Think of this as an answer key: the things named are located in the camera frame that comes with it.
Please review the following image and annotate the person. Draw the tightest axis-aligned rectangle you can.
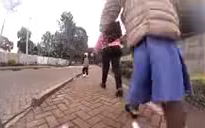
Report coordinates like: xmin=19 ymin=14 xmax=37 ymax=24
xmin=81 ymin=52 xmax=90 ymax=78
xmin=99 ymin=0 xmax=194 ymax=128
xmin=94 ymin=21 xmax=125 ymax=98

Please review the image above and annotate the red brick path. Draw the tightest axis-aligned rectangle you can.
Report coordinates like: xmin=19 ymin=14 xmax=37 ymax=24
xmin=5 ymin=64 xmax=205 ymax=128

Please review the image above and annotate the row of trees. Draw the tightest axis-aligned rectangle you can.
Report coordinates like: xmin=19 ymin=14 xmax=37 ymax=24
xmin=0 ymin=10 xmax=91 ymax=65

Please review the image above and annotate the grey stone kerb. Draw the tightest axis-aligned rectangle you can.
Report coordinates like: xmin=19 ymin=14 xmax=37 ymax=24
xmin=3 ymin=71 xmax=84 ymax=128

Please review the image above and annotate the brick paved road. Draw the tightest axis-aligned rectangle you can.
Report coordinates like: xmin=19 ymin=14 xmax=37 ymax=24
xmin=0 ymin=65 xmax=85 ymax=124

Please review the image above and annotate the white boundary wall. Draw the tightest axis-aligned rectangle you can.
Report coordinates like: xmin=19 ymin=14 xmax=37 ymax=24
xmin=0 ymin=48 xmax=71 ymax=67

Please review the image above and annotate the grey stone block wall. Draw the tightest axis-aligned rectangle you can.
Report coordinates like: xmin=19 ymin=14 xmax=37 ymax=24
xmin=179 ymin=32 xmax=205 ymax=77

